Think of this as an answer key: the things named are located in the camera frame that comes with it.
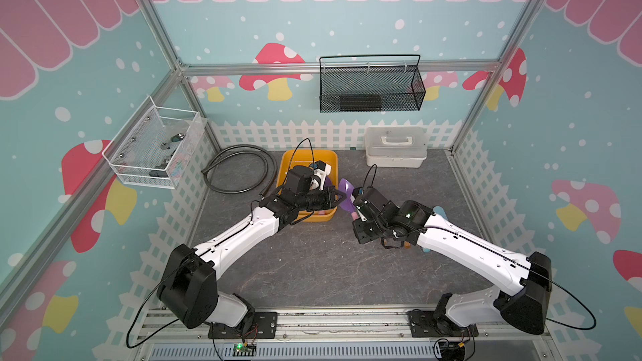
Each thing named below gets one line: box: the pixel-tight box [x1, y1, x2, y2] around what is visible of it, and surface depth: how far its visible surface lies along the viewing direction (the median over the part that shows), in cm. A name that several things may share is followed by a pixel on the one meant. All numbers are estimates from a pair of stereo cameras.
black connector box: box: [438, 340, 466, 361], surface depth 72 cm
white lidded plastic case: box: [364, 126, 428, 168], surface depth 111 cm
